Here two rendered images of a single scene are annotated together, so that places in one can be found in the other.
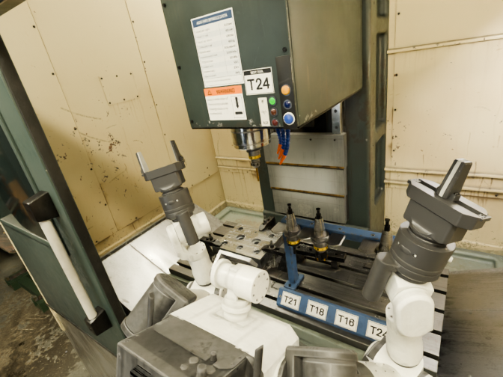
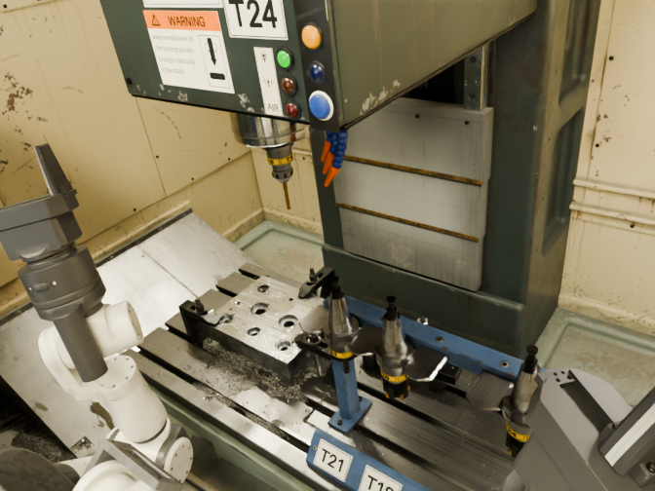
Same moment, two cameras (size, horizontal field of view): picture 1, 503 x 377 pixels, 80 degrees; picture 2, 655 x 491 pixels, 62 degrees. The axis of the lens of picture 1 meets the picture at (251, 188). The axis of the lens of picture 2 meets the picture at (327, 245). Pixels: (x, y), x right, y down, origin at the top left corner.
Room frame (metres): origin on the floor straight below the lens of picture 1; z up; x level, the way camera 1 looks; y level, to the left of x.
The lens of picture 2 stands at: (0.22, -0.17, 1.86)
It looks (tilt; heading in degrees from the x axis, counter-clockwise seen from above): 32 degrees down; 4
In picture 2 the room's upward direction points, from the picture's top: 8 degrees counter-clockwise
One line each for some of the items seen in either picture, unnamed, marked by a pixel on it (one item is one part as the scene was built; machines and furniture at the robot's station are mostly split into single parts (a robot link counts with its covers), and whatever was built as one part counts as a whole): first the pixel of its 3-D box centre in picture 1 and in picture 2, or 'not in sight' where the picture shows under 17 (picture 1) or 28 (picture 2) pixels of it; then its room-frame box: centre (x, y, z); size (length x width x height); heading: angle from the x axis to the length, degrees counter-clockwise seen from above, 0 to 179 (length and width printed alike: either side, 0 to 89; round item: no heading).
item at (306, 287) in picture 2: (266, 227); (317, 289); (1.40, -0.05, 0.97); 0.13 x 0.03 x 0.15; 142
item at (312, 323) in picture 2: (279, 228); (317, 321); (0.99, -0.08, 1.21); 0.07 x 0.05 x 0.01; 142
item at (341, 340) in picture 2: (292, 230); (341, 330); (0.96, -0.12, 1.21); 0.06 x 0.06 x 0.03
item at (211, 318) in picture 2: (212, 245); (202, 320); (1.32, 0.25, 0.97); 0.13 x 0.03 x 0.15; 52
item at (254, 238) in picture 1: (248, 243); (275, 321); (1.29, 0.06, 0.96); 0.29 x 0.23 x 0.05; 52
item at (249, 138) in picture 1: (250, 129); (270, 100); (1.21, -0.04, 1.56); 0.16 x 0.16 x 0.12
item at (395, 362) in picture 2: (319, 236); (394, 352); (0.89, -0.21, 1.21); 0.06 x 0.06 x 0.03
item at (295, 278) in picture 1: (290, 254); (343, 365); (1.03, -0.11, 1.05); 0.10 x 0.05 x 0.30; 142
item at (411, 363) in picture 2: (334, 240); (423, 364); (0.86, -0.25, 1.21); 0.07 x 0.05 x 0.01; 142
